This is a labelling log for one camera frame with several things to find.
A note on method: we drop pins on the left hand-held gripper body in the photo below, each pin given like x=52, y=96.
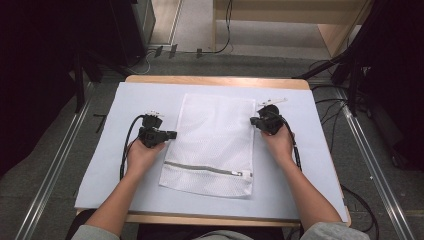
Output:
x=151, y=133

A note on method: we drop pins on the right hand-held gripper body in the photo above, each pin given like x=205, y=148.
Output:
x=271, y=121

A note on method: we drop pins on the white mesh laundry bag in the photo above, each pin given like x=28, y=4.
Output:
x=213, y=143

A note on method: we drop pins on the person's right hand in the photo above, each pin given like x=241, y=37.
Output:
x=280, y=145

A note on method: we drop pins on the person's left hand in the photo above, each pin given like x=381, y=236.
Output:
x=141, y=158

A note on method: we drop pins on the pale blue table mat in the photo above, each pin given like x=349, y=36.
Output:
x=116, y=133

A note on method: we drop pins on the wooden table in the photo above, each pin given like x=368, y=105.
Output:
x=216, y=81

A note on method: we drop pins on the black metal stand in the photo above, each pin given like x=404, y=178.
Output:
x=80, y=80
x=350, y=70

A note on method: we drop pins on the person's dark lap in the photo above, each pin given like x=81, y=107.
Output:
x=200, y=231

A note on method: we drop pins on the black computer tower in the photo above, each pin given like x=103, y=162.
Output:
x=133, y=30

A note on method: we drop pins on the light wooden desk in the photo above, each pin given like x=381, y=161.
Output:
x=286, y=13

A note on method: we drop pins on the person's grey left sleeve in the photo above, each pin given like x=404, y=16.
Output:
x=95, y=233

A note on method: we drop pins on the person's grey sleeve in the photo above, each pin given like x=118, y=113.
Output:
x=335, y=231
x=95, y=233

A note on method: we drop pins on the person's grey right sleeve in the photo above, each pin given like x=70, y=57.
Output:
x=335, y=231

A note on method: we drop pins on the metal floor rail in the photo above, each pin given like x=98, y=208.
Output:
x=53, y=173
x=376, y=166

